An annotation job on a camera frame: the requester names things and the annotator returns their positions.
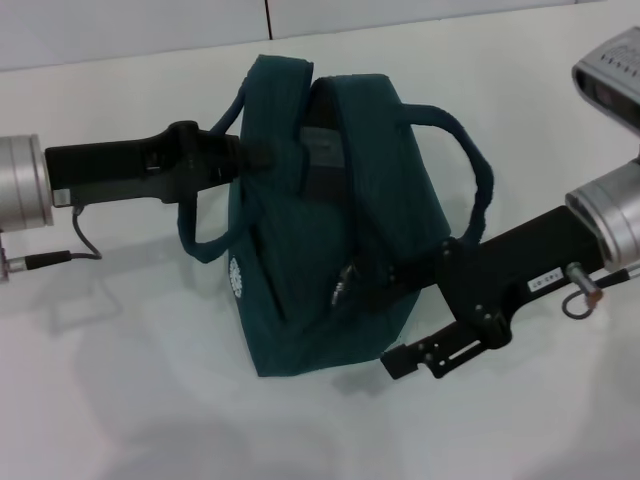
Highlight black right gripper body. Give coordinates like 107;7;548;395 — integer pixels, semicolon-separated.
433;205;607;351

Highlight left arm cable with plug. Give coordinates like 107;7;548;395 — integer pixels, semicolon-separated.
0;204;104;284

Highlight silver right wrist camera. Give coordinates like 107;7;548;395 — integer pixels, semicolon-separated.
571;24;640;126

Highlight dark teal fabric lunch bag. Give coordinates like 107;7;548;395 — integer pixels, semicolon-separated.
175;53;496;379

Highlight right arm cable with plug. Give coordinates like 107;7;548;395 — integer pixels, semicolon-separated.
562;262;640;319

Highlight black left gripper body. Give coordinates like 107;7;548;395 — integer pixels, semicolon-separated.
44;120;242;206

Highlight arm cable with plug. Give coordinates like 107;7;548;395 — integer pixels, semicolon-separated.
562;262;640;319
0;204;104;284

